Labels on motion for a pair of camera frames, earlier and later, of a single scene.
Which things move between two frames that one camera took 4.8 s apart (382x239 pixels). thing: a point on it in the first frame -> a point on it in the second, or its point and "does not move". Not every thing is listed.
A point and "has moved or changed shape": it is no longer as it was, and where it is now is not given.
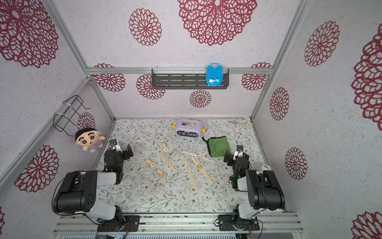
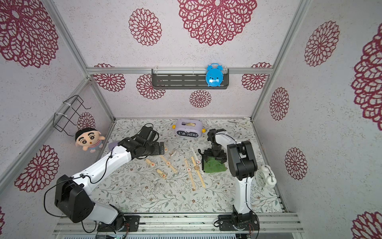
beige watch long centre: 191,179 does not move
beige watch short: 147,161 does not move
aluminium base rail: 271,223 does not move
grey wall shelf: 185,79 does not move
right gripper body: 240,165 -> 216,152
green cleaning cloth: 218,146 has moved or changed shape
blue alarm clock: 215,74 does not move
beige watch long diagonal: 168,163 does not move
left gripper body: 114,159 -> 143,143
